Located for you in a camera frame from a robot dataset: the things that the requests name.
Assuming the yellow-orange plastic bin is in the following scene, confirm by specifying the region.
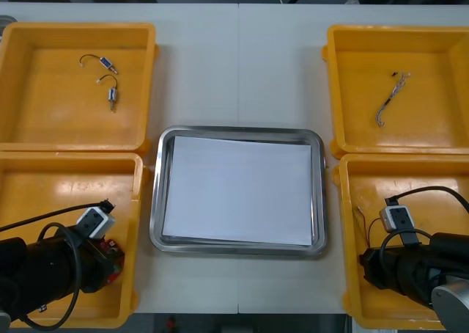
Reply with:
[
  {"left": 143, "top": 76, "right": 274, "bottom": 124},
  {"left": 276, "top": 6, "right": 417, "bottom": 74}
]
[
  {"left": 0, "top": 21, "right": 160, "bottom": 155},
  {"left": 332, "top": 153, "right": 469, "bottom": 331},
  {"left": 321, "top": 23, "right": 469, "bottom": 160},
  {"left": 0, "top": 151, "right": 149, "bottom": 329}
]

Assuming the round red circuit board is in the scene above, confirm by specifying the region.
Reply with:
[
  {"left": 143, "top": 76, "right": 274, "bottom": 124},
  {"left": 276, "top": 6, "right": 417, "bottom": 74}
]
[{"left": 97, "top": 237, "right": 126, "bottom": 285}]

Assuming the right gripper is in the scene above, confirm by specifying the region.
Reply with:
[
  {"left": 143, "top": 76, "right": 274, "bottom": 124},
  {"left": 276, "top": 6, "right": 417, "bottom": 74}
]
[{"left": 360, "top": 246, "right": 408, "bottom": 294}]

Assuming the steel tray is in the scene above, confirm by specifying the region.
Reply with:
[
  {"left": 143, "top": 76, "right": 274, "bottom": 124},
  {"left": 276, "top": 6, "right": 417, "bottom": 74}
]
[{"left": 149, "top": 125, "right": 328, "bottom": 257}]

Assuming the metal solenoid with blue label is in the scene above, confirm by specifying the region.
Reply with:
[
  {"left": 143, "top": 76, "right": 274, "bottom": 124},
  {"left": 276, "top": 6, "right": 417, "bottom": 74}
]
[
  {"left": 78, "top": 54, "right": 119, "bottom": 74},
  {"left": 95, "top": 74, "right": 120, "bottom": 113}
]

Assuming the white paper sheet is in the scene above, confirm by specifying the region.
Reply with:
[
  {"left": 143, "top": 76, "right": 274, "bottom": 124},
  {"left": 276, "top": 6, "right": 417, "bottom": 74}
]
[{"left": 162, "top": 135, "right": 314, "bottom": 246}]

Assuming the blue-white twisted wire harness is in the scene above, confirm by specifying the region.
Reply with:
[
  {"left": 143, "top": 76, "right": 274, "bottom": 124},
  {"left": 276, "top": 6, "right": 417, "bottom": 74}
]
[{"left": 374, "top": 70, "right": 412, "bottom": 128}]

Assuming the red-black wire harness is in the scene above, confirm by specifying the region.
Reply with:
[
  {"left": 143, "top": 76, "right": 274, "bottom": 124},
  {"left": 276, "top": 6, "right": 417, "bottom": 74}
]
[{"left": 354, "top": 205, "right": 382, "bottom": 246}]

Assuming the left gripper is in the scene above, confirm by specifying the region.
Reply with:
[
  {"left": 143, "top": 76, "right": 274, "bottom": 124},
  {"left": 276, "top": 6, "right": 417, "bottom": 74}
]
[{"left": 75, "top": 237, "right": 117, "bottom": 294}]

